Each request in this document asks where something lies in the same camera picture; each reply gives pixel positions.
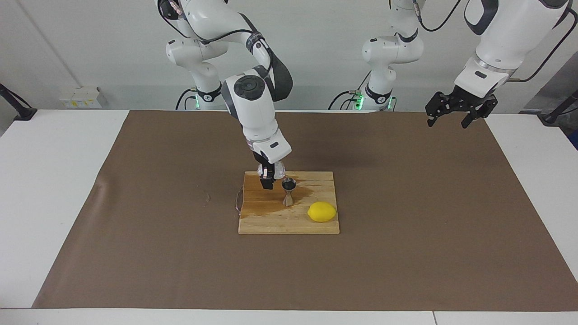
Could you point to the black clamp stand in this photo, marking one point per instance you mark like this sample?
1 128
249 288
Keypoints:
25 113
551 118

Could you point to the blue object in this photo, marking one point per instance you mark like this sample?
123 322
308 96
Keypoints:
575 140

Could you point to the small clear plastic cup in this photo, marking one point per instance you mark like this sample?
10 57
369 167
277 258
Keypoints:
280 170

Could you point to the white wall socket box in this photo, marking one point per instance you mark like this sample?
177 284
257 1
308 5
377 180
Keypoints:
79 97

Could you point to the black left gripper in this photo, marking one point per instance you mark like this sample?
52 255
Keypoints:
469 97

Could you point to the stained wooden cutting board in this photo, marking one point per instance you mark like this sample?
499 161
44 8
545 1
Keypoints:
289 221

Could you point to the yellow lemon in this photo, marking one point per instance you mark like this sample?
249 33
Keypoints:
321 212

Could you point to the steel double jigger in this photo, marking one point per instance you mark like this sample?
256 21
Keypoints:
289 198

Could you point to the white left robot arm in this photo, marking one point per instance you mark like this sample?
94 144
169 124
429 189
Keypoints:
510 31

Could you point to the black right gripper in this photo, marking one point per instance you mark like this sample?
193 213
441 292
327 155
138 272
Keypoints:
263 161

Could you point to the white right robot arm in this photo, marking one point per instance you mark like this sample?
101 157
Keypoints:
253 104

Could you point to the brown paper table mat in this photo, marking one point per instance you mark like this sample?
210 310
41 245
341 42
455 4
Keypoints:
135 253

